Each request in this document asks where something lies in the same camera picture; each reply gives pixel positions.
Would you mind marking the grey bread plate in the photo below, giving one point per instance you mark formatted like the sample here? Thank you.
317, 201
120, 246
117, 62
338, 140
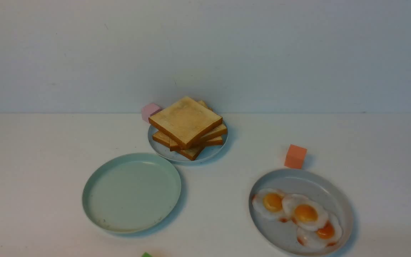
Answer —
207, 153

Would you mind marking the pink cube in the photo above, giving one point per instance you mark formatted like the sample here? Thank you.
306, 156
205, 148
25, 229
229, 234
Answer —
149, 110

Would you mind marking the light green empty plate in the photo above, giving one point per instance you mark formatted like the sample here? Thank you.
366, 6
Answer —
131, 193

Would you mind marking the orange cube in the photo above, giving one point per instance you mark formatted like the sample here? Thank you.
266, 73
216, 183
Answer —
295, 157

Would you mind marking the grey egg plate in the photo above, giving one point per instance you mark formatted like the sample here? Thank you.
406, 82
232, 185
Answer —
282, 236

